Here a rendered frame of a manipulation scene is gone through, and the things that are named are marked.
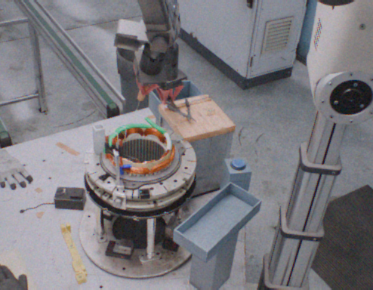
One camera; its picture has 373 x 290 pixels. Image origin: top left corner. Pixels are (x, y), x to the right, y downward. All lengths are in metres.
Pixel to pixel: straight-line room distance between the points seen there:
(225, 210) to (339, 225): 1.58
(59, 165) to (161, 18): 1.01
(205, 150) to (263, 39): 2.15
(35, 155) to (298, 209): 1.02
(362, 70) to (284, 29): 2.69
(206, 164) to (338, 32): 0.79
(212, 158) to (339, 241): 1.31
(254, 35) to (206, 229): 2.47
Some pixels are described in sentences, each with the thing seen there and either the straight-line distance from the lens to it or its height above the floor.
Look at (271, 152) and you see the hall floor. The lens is 3.33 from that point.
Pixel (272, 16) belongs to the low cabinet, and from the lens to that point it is 3.72.
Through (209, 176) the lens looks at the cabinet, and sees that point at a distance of 1.77.
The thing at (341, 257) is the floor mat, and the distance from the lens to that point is 2.80.
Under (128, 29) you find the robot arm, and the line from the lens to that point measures 1.15.
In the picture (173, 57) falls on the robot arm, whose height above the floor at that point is 1.32.
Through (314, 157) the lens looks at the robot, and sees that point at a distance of 1.39.
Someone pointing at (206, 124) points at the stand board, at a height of 1.06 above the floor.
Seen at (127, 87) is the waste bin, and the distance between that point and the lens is 3.14.
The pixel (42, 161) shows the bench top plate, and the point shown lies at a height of 0.78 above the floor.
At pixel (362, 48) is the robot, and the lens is 1.13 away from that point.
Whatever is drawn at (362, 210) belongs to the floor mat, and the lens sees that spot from 3.09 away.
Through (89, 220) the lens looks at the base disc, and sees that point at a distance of 1.70.
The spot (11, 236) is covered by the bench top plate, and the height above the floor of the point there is 0.78.
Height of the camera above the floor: 2.04
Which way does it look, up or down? 38 degrees down
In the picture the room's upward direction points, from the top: 5 degrees clockwise
